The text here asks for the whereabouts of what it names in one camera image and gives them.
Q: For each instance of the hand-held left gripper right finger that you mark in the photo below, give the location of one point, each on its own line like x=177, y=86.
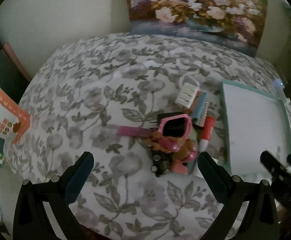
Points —
x=213, y=177

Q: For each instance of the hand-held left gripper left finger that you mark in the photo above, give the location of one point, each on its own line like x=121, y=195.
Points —
x=78, y=177

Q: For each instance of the pink and teal small box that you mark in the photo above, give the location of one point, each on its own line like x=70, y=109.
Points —
x=179, y=167

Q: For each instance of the brown bear figurine pink outfit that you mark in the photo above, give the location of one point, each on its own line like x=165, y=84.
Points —
x=185, y=152
x=160, y=142

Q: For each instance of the white tray with green rim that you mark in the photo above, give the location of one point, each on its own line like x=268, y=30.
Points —
x=253, y=127

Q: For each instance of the red and white glue stick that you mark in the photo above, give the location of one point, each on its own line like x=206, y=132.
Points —
x=208, y=130

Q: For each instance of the pink framed mirror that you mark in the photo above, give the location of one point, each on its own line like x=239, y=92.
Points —
x=176, y=127

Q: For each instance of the black and silver patterned bar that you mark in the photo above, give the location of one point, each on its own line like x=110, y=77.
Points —
x=202, y=115

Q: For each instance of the pink translucent bar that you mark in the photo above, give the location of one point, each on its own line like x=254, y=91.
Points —
x=133, y=131

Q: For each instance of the black charger plug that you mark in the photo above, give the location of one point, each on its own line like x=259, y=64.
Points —
x=165, y=116

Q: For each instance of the white plastic comb rack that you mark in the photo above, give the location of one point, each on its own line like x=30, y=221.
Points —
x=186, y=95

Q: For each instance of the white and blue bottle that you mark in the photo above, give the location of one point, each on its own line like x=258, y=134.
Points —
x=278, y=87

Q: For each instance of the grey floral blanket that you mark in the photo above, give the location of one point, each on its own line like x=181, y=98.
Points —
x=98, y=92

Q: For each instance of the orange and white card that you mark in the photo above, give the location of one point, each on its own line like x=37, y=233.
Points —
x=3, y=112

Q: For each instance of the dark cabinet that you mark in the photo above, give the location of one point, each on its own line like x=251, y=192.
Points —
x=0, y=70

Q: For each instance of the floral painting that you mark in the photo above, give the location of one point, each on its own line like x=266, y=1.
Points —
x=195, y=10

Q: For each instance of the brown wooden rail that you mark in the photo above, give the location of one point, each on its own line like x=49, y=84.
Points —
x=18, y=60

